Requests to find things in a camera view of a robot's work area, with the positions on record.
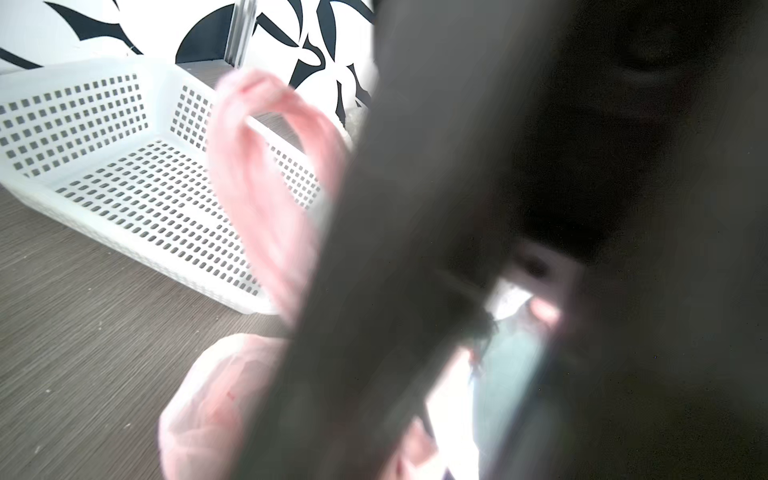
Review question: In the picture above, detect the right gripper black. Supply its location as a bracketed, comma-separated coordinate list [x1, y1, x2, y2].
[233, 1, 767, 479]

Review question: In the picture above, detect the pink plastic bag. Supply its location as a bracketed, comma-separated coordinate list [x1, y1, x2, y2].
[157, 68, 481, 480]

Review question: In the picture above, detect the white plastic basket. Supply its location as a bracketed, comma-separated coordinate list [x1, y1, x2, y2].
[1, 57, 296, 323]

